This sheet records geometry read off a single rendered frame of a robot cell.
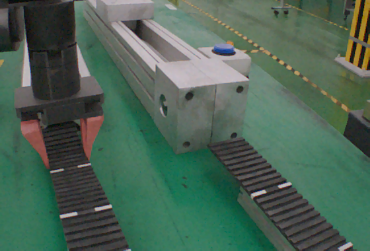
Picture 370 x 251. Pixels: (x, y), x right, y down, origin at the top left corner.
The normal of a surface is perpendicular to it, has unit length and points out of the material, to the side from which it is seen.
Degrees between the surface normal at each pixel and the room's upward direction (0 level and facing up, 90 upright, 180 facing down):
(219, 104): 90
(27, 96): 3
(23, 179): 0
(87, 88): 3
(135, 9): 90
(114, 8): 90
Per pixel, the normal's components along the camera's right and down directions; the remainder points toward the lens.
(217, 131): 0.39, 0.44
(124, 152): 0.05, -0.89
